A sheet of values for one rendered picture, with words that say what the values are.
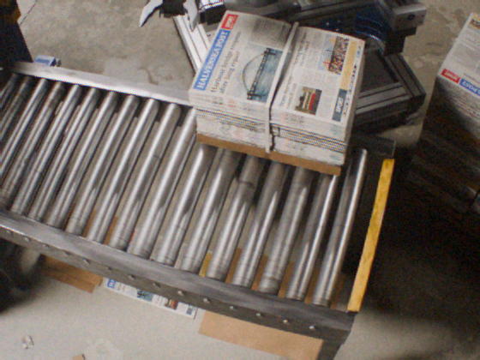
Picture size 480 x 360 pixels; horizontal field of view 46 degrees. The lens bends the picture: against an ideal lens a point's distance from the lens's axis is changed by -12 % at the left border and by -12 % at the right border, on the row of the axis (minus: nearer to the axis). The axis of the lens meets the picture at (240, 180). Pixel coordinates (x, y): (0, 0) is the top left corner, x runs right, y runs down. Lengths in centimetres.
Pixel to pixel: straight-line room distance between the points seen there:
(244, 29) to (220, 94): 22
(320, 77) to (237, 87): 20
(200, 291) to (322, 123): 48
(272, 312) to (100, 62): 184
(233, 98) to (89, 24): 186
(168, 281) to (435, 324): 120
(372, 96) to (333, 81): 102
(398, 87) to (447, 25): 80
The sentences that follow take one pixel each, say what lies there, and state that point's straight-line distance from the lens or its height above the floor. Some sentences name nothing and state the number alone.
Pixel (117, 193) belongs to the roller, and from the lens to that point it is 162.
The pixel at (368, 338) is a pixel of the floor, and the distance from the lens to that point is 228.
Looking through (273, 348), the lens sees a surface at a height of 0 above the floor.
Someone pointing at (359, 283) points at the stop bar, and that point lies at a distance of 146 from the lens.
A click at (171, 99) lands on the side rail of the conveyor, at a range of 174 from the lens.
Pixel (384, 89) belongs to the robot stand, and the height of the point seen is 23.
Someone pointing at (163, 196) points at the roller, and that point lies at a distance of 158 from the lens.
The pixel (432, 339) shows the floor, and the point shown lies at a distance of 233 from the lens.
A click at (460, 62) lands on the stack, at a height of 83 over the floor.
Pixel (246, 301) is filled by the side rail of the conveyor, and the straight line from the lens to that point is 145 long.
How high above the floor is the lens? 218
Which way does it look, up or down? 60 degrees down
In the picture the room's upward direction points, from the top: 5 degrees counter-clockwise
